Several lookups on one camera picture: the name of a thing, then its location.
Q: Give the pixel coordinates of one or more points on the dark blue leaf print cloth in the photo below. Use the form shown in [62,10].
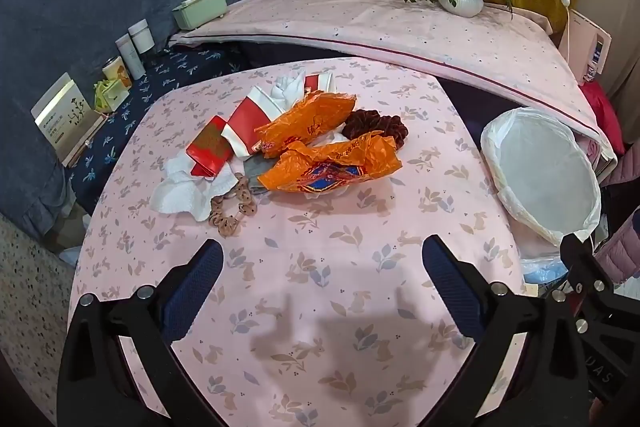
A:
[150,87]

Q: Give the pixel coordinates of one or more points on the white tissue paper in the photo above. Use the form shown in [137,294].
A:
[177,192]

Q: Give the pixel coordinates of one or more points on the pink quilted jacket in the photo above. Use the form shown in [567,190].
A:
[622,252]

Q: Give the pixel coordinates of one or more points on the small green box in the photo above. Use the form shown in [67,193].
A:
[110,96]

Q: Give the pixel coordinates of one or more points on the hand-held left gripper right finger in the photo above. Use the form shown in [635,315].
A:
[450,287]

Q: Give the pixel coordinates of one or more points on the red and white paper bag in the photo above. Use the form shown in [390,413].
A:
[250,119]

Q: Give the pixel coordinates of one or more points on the white jar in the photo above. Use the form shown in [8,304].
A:
[141,38]

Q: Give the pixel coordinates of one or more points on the pale green tissue box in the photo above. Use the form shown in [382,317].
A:
[197,12]

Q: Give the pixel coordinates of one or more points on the beige scrunchie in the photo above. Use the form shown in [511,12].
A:
[245,199]

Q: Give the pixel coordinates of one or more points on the dark red scrunchie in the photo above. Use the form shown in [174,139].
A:
[377,124]

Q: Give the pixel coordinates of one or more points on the pink dotted cloth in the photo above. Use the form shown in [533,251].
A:
[380,27]

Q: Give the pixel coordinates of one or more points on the white knit glove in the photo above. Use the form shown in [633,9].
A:
[290,89]

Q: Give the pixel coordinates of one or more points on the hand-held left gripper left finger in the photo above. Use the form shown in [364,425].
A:
[192,292]

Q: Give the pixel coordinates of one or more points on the pink rabbit print tablecloth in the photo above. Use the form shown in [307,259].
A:
[320,257]

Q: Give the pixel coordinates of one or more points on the bin with white plastic liner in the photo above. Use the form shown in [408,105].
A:
[540,172]

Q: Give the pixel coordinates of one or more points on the white book with flower print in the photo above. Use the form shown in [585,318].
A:
[62,112]

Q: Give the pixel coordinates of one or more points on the yellow can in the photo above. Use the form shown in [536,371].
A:
[117,74]

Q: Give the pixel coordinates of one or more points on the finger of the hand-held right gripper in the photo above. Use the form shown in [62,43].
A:
[582,264]

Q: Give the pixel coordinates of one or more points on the red packet with gold print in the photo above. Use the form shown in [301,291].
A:
[210,147]

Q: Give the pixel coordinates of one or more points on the white tube bottle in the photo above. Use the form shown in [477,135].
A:
[131,57]

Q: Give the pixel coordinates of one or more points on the red cloth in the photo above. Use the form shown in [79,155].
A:
[600,112]

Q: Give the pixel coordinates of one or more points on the orange plastic bag blue print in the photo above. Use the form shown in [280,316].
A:
[335,164]

